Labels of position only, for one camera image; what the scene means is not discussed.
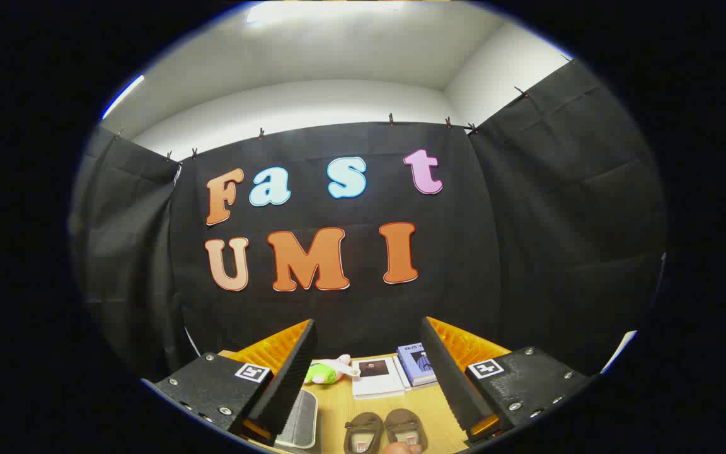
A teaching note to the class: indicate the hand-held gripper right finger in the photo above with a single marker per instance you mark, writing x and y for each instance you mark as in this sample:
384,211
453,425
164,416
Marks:
445,372

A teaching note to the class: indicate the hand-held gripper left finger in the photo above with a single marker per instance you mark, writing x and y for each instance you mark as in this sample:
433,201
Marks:
287,378

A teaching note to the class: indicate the grey fabric storage box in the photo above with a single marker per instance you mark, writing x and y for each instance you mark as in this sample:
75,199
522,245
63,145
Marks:
300,419

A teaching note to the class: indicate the brown fuzzy shoe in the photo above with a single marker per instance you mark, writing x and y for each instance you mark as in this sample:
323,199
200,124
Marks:
363,430
406,425

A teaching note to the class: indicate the blue book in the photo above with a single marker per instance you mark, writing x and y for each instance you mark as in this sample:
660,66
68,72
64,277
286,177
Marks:
418,362

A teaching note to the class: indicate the green pink plush toy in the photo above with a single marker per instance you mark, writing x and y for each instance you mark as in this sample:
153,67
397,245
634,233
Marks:
325,372

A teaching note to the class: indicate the grey white stacked book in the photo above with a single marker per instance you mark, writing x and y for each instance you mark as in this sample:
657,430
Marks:
403,377

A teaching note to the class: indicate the white book with portrait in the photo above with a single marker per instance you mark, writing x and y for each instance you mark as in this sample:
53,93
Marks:
375,377

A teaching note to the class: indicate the ceiling light strip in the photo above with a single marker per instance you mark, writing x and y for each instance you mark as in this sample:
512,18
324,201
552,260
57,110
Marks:
122,96

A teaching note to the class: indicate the wide ceiling light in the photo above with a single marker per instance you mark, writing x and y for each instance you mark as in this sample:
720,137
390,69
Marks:
262,12

